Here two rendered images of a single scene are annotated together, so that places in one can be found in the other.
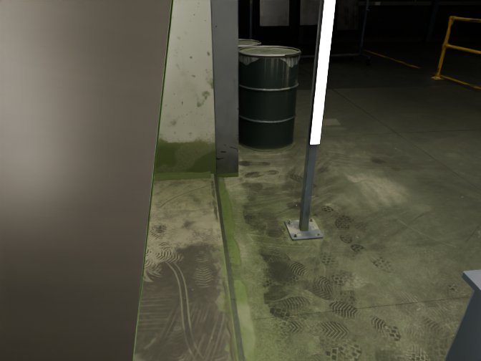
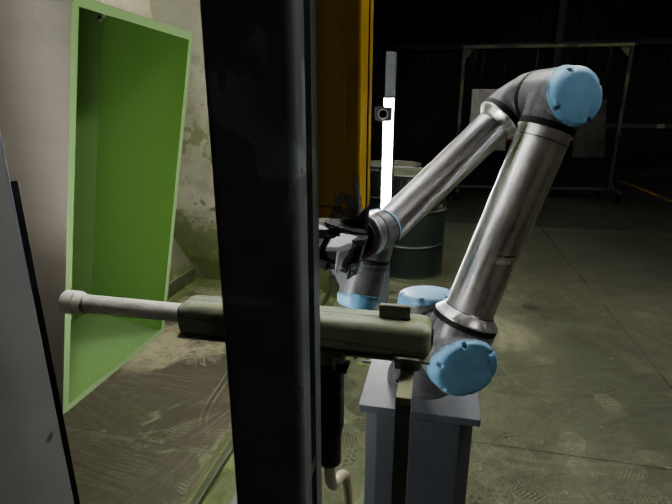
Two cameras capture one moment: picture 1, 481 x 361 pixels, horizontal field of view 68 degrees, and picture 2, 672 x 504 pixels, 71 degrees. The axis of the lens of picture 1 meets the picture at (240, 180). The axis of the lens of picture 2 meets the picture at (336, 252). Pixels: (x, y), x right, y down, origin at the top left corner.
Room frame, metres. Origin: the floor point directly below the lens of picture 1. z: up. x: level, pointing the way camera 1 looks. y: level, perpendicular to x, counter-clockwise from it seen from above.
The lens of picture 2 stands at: (-0.53, -0.98, 1.37)
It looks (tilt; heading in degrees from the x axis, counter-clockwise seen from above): 17 degrees down; 20
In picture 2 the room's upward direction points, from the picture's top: straight up
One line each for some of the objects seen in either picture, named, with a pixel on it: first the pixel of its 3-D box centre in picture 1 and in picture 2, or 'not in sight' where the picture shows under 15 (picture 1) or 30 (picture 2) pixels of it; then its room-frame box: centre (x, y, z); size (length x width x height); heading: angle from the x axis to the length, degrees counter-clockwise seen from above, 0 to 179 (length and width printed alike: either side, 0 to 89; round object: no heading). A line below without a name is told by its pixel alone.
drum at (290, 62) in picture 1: (267, 98); (411, 223); (3.40, -0.26, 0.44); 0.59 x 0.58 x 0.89; 22
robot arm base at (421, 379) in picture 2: not in sight; (422, 364); (0.65, -0.81, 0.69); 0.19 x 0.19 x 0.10
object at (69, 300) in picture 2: not in sight; (237, 373); (-0.07, -0.68, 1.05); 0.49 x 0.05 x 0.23; 97
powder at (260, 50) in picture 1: (268, 52); (413, 173); (3.41, -0.26, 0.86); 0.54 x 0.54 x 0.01
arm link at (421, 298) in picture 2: not in sight; (425, 320); (0.65, -0.82, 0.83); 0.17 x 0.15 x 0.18; 30
